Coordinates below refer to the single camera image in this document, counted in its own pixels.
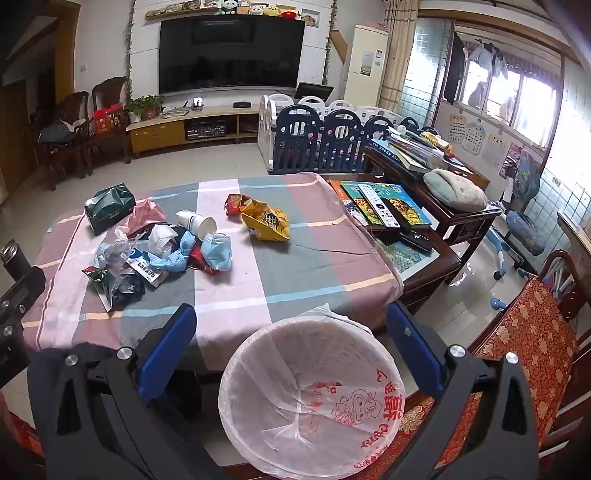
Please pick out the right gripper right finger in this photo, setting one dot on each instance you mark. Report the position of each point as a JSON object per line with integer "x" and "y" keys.
{"x": 502, "y": 441}

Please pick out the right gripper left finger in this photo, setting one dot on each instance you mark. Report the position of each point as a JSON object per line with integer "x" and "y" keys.
{"x": 91, "y": 405}

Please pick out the dark green snack wrapper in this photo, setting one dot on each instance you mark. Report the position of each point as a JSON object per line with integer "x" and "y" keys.
{"x": 115, "y": 290}

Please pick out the clear plastic wrapper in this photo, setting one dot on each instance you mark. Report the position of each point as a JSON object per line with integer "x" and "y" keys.
{"x": 113, "y": 256}

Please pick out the white blue medicine box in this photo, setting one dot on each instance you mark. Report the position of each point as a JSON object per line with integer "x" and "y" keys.
{"x": 139, "y": 265}

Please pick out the blue textured cloth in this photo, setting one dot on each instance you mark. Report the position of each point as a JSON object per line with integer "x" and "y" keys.
{"x": 176, "y": 261}

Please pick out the red cigarette carton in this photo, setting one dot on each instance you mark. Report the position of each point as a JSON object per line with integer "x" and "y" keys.
{"x": 196, "y": 261}

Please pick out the white plastic bag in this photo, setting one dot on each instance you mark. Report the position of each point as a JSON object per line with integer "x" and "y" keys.
{"x": 160, "y": 240}

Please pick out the pink paper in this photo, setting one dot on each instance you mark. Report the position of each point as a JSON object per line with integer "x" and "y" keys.
{"x": 146, "y": 212}

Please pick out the white blue paper cup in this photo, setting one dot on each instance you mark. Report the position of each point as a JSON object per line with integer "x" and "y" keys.
{"x": 199, "y": 225}

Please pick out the red snack wrapper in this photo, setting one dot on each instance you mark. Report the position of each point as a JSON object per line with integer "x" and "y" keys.
{"x": 236, "y": 203}

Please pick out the yellow chip bag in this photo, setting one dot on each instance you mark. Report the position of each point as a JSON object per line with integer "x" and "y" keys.
{"x": 265, "y": 223}

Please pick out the white mesh trash basket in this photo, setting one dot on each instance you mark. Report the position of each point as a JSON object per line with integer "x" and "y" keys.
{"x": 316, "y": 396}

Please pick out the red patterned sofa cushion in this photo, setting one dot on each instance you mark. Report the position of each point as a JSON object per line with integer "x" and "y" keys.
{"x": 545, "y": 343}

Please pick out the green tissue box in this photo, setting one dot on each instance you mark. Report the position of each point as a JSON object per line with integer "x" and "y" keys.
{"x": 108, "y": 206}

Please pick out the dark wooden coffee table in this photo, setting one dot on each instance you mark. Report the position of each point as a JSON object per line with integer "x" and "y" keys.
{"x": 422, "y": 273}

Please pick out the blue child chair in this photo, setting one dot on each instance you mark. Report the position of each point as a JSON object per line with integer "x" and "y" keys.
{"x": 525, "y": 175}

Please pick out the black remote control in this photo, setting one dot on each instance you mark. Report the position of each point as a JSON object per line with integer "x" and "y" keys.
{"x": 416, "y": 240}

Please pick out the plaid tablecloth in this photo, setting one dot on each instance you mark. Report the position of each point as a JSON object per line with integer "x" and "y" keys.
{"x": 243, "y": 253}

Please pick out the white remote control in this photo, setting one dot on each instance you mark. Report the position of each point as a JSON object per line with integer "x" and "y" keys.
{"x": 379, "y": 206}

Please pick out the dark wooden armchair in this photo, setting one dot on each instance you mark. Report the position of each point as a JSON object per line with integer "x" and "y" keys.
{"x": 65, "y": 138}

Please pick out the green plush cushion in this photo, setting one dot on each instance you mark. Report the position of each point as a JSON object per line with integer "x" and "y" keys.
{"x": 455, "y": 191}

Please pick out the colourful picture book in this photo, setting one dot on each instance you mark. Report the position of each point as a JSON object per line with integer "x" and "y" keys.
{"x": 391, "y": 194}

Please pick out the red gift box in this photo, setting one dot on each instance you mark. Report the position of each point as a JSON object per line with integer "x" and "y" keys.
{"x": 108, "y": 119}

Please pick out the potted green plant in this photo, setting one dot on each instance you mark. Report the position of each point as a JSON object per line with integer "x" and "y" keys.
{"x": 145, "y": 107}

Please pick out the stack of books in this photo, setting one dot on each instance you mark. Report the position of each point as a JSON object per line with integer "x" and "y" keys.
{"x": 415, "y": 156}

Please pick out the yellow wooden tv cabinet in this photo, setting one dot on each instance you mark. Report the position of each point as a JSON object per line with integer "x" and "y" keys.
{"x": 211, "y": 124}

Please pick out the blue baby fence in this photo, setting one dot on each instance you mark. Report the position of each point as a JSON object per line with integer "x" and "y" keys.
{"x": 298, "y": 138}

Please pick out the large black television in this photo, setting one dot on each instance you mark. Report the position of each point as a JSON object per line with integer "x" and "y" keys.
{"x": 228, "y": 51}

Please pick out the white air conditioner tower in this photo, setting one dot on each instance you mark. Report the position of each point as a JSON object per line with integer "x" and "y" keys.
{"x": 365, "y": 65}

